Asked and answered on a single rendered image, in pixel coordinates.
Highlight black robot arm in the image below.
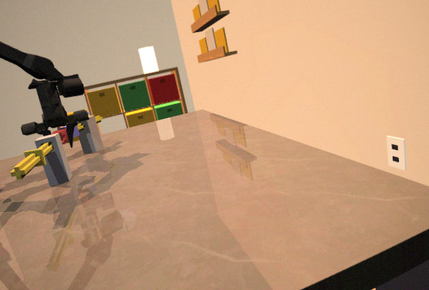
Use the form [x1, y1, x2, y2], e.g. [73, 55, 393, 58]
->
[0, 42, 84, 102]

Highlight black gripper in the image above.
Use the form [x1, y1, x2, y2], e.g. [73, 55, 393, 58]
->
[21, 98, 89, 148]

